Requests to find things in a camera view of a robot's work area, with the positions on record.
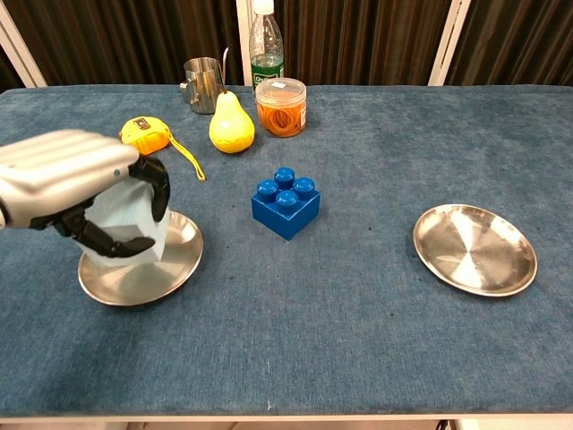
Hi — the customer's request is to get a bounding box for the clear jar of rubber bands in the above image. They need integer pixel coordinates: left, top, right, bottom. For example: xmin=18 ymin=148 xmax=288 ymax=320
xmin=254 ymin=77 xmax=309 ymax=139

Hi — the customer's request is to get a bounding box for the steel pitcher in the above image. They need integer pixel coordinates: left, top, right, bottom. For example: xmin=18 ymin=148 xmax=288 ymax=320
xmin=179 ymin=44 xmax=234 ymax=116

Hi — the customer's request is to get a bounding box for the dark pleated curtain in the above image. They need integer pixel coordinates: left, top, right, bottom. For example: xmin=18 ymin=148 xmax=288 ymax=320
xmin=0 ymin=0 xmax=573 ymax=93

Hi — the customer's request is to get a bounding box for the clear bottle with green label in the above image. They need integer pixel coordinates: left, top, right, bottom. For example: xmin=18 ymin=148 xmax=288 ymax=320
xmin=249 ymin=0 xmax=286 ymax=90

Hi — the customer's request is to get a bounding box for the white frame post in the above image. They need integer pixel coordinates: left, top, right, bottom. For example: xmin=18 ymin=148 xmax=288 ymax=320
xmin=235 ymin=0 xmax=257 ymax=86
xmin=428 ymin=0 xmax=472 ymax=86
xmin=0 ymin=4 xmax=48 ymax=89

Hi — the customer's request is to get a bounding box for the round steel plate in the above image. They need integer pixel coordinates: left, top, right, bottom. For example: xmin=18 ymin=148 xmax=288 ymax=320
xmin=77 ymin=211 xmax=205 ymax=307
xmin=412 ymin=203 xmax=538 ymax=297

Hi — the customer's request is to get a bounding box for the light blue foam cube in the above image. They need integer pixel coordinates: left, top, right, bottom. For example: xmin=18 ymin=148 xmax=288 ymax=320
xmin=79 ymin=176 xmax=172 ymax=269

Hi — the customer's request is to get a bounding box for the blue table cloth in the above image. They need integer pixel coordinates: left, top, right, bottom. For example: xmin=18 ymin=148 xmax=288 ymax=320
xmin=0 ymin=84 xmax=573 ymax=418

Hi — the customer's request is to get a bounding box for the yellow pear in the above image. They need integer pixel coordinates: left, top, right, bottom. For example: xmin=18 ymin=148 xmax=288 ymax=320
xmin=209 ymin=89 xmax=256 ymax=154

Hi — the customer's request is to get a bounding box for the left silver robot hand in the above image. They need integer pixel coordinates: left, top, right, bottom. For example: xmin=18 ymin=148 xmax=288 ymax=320
xmin=0 ymin=129 xmax=172 ymax=260

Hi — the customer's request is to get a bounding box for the blue toy building block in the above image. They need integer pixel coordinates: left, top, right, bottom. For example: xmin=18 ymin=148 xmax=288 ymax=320
xmin=251 ymin=166 xmax=322 ymax=242

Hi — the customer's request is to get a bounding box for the yellow tape measure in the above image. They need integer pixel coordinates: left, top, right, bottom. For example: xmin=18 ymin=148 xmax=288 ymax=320
xmin=119 ymin=116 xmax=207 ymax=183

